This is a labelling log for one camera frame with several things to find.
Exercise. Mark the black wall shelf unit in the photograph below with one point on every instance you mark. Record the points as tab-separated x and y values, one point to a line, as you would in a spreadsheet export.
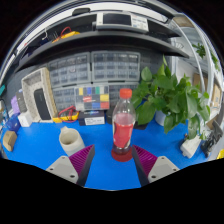
110	38

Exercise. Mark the purple bag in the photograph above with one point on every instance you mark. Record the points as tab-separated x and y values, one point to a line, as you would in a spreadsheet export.
15	105

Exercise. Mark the yellow multimeter with red leads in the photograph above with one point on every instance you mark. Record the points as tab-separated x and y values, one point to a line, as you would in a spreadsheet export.
68	117

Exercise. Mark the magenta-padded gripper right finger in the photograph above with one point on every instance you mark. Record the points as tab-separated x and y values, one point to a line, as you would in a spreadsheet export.
163	166

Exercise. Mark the clear bottle with red cap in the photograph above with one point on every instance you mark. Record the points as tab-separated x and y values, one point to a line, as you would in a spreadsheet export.
123	130

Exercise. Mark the white metal rack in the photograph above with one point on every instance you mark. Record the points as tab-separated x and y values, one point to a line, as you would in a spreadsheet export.
213	83

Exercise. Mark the black box with white label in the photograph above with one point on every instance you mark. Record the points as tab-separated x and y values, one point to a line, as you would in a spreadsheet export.
91	118

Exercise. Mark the green potted plant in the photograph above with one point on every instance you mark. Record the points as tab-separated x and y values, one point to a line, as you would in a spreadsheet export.
170	96

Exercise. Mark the blue box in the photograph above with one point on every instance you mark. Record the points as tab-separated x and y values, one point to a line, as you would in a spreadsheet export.
13	123

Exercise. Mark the dark grey box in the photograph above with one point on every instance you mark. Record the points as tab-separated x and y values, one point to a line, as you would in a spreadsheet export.
21	101

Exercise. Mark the black clamp device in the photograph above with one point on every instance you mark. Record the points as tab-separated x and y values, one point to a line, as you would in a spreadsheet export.
211	140

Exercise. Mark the black speaker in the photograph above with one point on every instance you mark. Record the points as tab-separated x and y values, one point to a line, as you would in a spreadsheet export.
42	104

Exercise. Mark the white perforated crate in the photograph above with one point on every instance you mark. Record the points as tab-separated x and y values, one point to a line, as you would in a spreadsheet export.
30	85

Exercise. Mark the white power adapter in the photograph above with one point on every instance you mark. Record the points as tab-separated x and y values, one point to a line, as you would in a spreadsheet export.
190	146

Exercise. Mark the organizer with colourful drawers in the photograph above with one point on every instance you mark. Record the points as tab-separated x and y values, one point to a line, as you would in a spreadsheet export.
91	98

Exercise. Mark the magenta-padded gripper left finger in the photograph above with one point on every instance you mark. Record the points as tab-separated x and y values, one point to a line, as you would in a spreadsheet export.
61	166

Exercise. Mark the brown cardboard box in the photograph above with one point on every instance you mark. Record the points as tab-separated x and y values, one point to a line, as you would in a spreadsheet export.
9	140

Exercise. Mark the flat round red coaster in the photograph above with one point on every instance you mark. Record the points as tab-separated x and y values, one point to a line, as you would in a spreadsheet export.
121	158

